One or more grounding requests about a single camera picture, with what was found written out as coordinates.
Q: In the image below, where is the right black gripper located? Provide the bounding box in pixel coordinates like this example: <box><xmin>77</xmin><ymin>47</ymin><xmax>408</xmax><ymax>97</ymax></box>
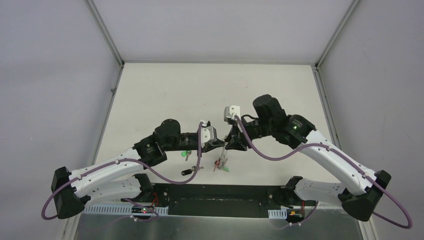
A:
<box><xmin>224</xmin><ymin>115</ymin><xmax>274</xmax><ymax>152</ymax></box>

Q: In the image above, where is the large keyring with keys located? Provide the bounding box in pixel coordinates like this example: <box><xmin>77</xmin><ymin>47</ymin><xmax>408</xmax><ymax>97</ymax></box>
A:
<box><xmin>213</xmin><ymin>142</ymin><xmax>230</xmax><ymax>173</ymax></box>

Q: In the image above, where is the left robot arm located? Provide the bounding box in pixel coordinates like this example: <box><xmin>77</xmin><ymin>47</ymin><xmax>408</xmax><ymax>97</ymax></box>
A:
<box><xmin>41</xmin><ymin>119</ymin><xmax>225</xmax><ymax>220</ymax></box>

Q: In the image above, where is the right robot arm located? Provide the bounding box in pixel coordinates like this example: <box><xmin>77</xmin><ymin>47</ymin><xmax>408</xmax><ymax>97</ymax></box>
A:
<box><xmin>223</xmin><ymin>94</ymin><xmax>391</xmax><ymax>222</ymax></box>

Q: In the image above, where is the green tagged key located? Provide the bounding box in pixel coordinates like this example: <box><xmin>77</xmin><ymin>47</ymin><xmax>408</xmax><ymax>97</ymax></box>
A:
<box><xmin>181</xmin><ymin>150</ymin><xmax>192</xmax><ymax>162</ymax></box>

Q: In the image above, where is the black tagged key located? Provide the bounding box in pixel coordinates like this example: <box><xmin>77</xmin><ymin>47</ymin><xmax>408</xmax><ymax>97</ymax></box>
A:
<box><xmin>181</xmin><ymin>166</ymin><xmax>204</xmax><ymax>176</ymax></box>

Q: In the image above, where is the right controller board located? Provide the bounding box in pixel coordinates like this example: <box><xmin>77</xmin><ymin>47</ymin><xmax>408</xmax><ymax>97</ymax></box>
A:
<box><xmin>286</xmin><ymin>209</ymin><xmax>305</xmax><ymax>224</ymax></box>

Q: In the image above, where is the controller board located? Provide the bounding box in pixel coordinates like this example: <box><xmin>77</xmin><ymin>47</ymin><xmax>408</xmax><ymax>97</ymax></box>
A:
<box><xmin>131</xmin><ymin>205</ymin><xmax>155</xmax><ymax>214</ymax></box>
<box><xmin>286</xmin><ymin>209</ymin><xmax>305</xmax><ymax>224</ymax></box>

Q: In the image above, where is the left controller board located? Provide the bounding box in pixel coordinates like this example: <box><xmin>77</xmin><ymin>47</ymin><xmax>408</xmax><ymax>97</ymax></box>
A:
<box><xmin>131</xmin><ymin>205</ymin><xmax>155</xmax><ymax>214</ymax></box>

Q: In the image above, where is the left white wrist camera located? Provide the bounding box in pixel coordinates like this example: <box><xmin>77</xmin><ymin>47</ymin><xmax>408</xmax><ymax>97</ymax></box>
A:
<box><xmin>200</xmin><ymin>120</ymin><xmax>217</xmax><ymax>145</ymax></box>

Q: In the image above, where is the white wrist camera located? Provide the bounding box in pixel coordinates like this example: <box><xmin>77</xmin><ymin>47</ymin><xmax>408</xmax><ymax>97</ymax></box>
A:
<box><xmin>223</xmin><ymin>105</ymin><xmax>241</xmax><ymax>124</ymax></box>
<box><xmin>200</xmin><ymin>120</ymin><xmax>217</xmax><ymax>145</ymax></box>

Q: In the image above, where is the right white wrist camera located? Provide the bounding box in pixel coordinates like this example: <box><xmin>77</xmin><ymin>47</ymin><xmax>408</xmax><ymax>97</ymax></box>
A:
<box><xmin>223</xmin><ymin>105</ymin><xmax>241</xmax><ymax>124</ymax></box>

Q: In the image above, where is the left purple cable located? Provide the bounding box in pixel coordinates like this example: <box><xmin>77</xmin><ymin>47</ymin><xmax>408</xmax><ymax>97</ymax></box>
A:
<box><xmin>41</xmin><ymin>121</ymin><xmax>205</xmax><ymax>222</ymax></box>

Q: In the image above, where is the purple cable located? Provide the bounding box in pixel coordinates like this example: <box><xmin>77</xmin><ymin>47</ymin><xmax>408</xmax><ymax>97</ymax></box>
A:
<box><xmin>233</xmin><ymin>114</ymin><xmax>414</xmax><ymax>230</ymax></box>
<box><xmin>41</xmin><ymin>121</ymin><xmax>205</xmax><ymax>222</ymax></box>

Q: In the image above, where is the aluminium frame rail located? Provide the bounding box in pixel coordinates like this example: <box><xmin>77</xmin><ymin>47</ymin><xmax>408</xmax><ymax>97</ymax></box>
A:
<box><xmin>70</xmin><ymin>181</ymin><xmax>369</xmax><ymax>211</ymax></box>

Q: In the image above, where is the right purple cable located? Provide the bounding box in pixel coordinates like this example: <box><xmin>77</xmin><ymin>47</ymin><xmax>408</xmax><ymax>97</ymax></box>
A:
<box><xmin>233</xmin><ymin>114</ymin><xmax>414</xmax><ymax>230</ymax></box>

